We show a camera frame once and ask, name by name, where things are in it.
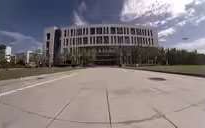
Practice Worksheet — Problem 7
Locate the dark manhole cover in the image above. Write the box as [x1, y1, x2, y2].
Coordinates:
[147, 76, 167, 82]

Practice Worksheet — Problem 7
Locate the grey concrete slab road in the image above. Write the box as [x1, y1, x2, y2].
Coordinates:
[0, 67, 205, 128]

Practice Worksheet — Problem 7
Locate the dark wood of trees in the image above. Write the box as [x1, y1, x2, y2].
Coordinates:
[158, 47, 205, 66]

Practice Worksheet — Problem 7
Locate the grass strip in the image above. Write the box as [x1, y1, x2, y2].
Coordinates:
[123, 64, 205, 80]

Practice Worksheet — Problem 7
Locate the grass lawn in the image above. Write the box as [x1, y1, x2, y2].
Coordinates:
[0, 66, 82, 81]

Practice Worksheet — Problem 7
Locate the white painted line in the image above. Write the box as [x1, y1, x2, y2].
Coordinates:
[0, 71, 78, 100]

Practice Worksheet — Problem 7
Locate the pale curved building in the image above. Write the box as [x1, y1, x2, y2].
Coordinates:
[44, 23, 160, 67]

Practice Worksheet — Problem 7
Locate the row of trees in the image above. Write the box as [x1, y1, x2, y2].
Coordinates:
[54, 45, 161, 67]

